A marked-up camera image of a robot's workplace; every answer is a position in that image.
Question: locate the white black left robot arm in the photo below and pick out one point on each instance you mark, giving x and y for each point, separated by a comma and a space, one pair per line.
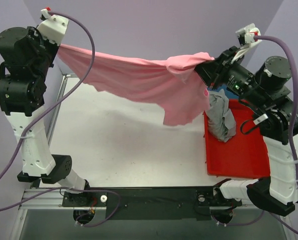
27, 55

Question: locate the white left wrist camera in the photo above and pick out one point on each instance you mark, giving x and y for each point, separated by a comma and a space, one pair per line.
53, 26

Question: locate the red plastic bin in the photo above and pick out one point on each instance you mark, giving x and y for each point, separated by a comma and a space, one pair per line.
242, 156

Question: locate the folded blue t shirt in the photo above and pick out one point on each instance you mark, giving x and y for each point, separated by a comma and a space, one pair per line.
228, 93

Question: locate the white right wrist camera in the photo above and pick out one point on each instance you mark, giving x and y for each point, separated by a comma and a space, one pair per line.
245, 36

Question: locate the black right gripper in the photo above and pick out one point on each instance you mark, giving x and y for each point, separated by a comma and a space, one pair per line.
216, 71

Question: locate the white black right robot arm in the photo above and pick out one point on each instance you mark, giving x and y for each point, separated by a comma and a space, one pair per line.
276, 117

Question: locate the grey t shirt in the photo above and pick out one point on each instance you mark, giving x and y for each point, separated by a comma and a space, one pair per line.
220, 119

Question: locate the pink t shirt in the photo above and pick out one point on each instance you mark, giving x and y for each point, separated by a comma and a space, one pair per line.
171, 84

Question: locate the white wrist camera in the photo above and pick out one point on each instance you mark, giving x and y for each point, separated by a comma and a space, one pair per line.
53, 26
245, 36

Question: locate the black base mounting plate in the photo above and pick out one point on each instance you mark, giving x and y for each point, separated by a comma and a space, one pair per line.
151, 203

